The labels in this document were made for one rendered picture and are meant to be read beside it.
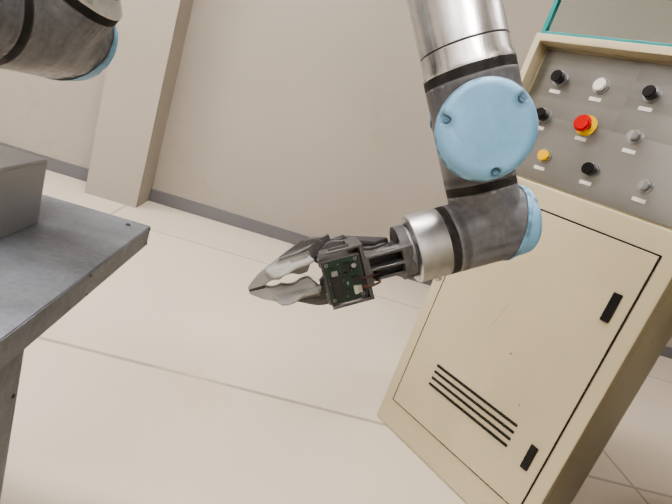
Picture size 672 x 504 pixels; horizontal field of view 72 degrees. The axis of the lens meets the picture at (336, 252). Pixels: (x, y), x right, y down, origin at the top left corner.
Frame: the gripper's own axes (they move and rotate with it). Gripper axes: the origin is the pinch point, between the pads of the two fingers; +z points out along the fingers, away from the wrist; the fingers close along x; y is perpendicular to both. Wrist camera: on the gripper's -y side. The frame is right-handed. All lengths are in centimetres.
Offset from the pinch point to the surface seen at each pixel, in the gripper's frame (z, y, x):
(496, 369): -50, -54, 53
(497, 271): -57, -60, 28
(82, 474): 53, -37, 40
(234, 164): 23, -248, -23
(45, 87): 119, -249, -93
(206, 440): 31, -55, 50
